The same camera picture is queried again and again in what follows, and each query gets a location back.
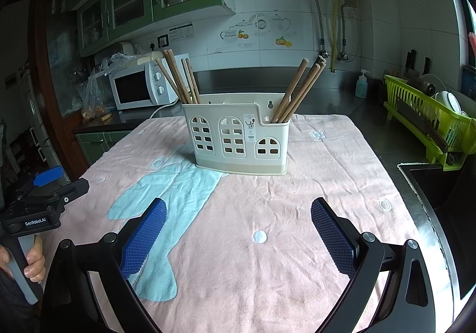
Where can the white plates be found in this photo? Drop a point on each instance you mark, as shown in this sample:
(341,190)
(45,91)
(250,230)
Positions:
(448,102)

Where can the steel sink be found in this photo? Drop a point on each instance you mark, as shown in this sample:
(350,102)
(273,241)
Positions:
(442,199)

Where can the pink printed towel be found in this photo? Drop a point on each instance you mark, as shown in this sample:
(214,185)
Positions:
(279,214)

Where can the white refrigerator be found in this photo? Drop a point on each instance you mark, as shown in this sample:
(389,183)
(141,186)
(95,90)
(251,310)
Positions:
(37,121)

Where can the person's left hand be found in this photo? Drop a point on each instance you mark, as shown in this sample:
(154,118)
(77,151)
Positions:
(36,262)

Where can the blue soap pump bottle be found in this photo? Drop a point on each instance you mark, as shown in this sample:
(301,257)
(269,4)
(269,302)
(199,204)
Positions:
(361,87)

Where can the cream plastic utensil holder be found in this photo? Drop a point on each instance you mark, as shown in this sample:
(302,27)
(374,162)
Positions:
(238,132)

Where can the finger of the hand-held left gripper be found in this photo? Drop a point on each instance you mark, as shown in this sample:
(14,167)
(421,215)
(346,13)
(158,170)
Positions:
(48,176)
(72,191)

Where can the pale yellow box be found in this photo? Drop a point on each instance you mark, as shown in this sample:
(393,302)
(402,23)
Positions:
(150,57)

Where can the green base cabinet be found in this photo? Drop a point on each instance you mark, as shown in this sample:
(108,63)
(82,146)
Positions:
(98,145)

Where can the clear plastic bag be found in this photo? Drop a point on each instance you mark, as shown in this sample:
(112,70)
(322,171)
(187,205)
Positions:
(95,95)

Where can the bunch of wooden chopsticks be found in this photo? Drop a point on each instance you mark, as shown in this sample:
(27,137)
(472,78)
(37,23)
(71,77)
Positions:
(174,76)

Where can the person's left forearm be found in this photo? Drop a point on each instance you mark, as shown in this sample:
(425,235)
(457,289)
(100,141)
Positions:
(7,303)

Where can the teapot and orange tile decal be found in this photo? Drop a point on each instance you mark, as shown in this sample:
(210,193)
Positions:
(260,26)

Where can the white wall label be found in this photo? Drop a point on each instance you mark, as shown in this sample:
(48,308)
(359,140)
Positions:
(181,31)

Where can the small white appliance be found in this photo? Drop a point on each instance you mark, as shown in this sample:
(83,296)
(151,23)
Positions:
(122,49)

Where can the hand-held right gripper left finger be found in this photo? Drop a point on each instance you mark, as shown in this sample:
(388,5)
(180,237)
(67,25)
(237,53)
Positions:
(145,240)

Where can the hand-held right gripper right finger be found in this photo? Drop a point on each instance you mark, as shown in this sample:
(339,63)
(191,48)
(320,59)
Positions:
(333,240)

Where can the green plastic dish rack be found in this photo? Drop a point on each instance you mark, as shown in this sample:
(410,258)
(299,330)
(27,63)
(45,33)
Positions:
(416,102)

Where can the white microwave oven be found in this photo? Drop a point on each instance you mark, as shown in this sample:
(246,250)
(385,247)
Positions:
(130,89)

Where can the black wall socket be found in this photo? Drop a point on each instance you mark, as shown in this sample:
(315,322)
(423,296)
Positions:
(163,40)

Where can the steel cleaver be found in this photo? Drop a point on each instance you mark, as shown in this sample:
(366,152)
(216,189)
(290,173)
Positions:
(420,121)

